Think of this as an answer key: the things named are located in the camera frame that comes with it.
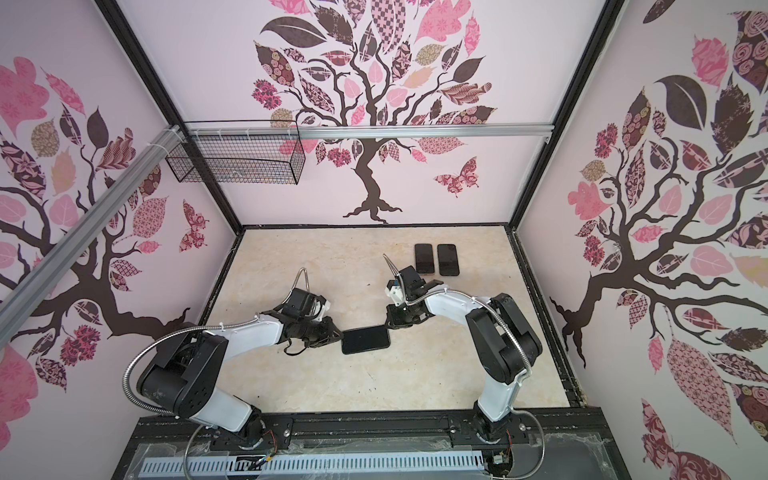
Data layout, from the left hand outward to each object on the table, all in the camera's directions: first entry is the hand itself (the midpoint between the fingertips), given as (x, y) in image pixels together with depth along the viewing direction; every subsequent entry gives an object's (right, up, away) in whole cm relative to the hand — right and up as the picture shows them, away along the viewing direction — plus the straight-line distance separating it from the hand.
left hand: (342, 340), depth 89 cm
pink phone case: (+28, +25, +26) cm, 45 cm away
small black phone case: (+7, 0, +1) cm, 7 cm away
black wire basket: (-31, +60, +6) cm, 68 cm away
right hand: (+14, +6, +2) cm, 15 cm away
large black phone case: (+37, +24, +21) cm, 48 cm away
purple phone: (+28, +25, +26) cm, 45 cm away
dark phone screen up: (+36, +25, +21) cm, 49 cm away
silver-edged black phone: (+7, 0, +1) cm, 7 cm away
